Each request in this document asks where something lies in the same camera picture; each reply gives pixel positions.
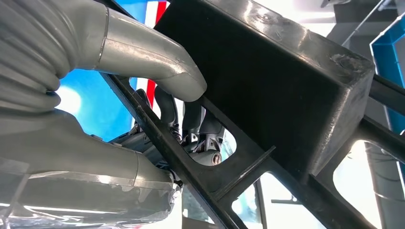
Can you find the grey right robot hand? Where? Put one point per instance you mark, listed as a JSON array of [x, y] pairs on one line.
[[79, 151]]

